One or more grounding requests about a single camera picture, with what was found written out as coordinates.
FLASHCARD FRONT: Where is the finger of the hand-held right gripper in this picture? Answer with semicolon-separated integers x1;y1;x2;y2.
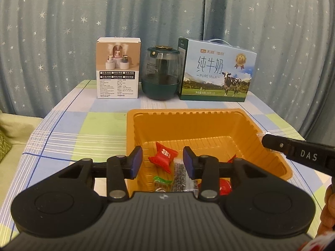
262;133;292;155

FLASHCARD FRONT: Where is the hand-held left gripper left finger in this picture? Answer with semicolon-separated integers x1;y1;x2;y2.
56;146;143;202

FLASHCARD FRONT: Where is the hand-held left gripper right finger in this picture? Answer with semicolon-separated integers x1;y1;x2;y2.
183;146;274;203

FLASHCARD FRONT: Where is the clear packet of dark snack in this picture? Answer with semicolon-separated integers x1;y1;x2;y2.
171;159;199;192

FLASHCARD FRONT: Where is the small green candy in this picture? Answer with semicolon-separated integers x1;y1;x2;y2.
153;176;173;192

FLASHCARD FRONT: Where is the orange plastic tray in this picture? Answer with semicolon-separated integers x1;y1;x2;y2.
126;108;293;196

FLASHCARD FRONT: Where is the person's right hand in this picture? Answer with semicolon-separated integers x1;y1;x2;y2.
318;186;335;238

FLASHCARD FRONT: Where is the checked pastel tablecloth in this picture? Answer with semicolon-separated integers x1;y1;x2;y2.
0;80;335;215

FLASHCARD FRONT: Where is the dark green glass humidifier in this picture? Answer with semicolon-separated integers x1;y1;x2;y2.
141;46;183;100

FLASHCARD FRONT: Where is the red patterned cloth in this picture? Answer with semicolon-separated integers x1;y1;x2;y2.
301;235;335;251

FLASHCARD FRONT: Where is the white humidifier packaging box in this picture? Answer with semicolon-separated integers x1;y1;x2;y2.
96;38;142;99

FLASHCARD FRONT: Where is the milk carton gift box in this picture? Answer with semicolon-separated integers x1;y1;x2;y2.
177;37;257;103

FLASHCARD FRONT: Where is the pale green sofa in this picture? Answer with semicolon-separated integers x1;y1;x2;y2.
0;111;44;178

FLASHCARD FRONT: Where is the green zigzag cushion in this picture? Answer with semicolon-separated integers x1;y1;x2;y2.
0;130;12;164

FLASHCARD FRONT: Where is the blue star-print curtain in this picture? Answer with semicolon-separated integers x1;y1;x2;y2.
0;0;335;147

